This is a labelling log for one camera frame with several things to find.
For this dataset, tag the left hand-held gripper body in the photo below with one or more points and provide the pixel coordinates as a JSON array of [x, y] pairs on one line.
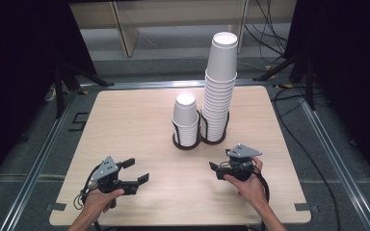
[[107, 170]]

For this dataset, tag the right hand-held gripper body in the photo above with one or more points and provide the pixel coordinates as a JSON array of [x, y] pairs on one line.
[[241, 168]]

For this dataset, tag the black double cup holder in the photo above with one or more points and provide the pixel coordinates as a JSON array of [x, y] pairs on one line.
[[186, 148]]

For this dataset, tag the short stack of white cups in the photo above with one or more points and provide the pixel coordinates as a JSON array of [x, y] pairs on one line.
[[185, 118]]

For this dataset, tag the tall stack of white cups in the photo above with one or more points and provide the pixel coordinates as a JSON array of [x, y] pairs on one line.
[[220, 80]]

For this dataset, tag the person's right hand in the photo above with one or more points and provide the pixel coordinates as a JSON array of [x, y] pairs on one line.
[[253, 191]]

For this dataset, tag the person's left hand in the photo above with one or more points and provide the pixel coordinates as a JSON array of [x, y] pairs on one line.
[[98, 202]]

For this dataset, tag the black metal stand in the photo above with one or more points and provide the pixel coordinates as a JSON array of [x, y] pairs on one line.
[[309, 83], [59, 93]]

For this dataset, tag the black curtain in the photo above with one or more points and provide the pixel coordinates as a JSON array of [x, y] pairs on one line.
[[19, 80], [350, 64]]

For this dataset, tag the beige wooden shelf unit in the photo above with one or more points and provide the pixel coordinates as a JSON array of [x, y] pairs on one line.
[[128, 35]]

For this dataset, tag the dark table bracket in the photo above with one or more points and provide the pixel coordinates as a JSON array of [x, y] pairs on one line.
[[57, 207], [305, 207]]

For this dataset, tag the metal floor rail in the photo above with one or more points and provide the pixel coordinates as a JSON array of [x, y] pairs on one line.
[[337, 166], [157, 84], [35, 166]]

